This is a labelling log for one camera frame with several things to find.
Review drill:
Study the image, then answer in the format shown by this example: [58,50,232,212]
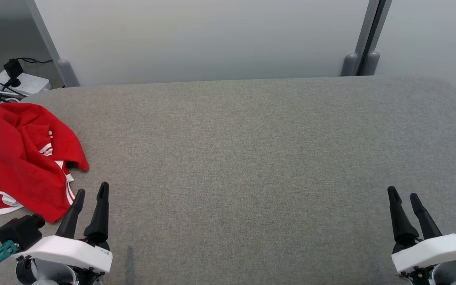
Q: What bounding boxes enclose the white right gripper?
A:
[388,187,456,285]

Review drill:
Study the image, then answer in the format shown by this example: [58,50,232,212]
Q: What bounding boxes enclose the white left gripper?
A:
[13,182,113,285]

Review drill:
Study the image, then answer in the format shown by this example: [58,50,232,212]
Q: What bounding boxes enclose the red basketball jersey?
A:
[0,102,90,224]

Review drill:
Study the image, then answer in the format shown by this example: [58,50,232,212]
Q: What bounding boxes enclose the black plug adapter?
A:
[3,59,23,87]

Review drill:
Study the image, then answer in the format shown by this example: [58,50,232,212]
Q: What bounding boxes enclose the narrow white partition panel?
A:
[374,0,456,89]

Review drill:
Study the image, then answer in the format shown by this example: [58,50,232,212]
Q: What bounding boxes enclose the wide white partition panel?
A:
[34,0,371,86]

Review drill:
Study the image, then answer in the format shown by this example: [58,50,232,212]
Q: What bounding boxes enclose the grey partition post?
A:
[26,0,80,87]
[341,0,381,76]
[361,0,393,76]

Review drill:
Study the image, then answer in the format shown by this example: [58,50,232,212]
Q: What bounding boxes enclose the thin black cable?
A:
[17,57,53,65]

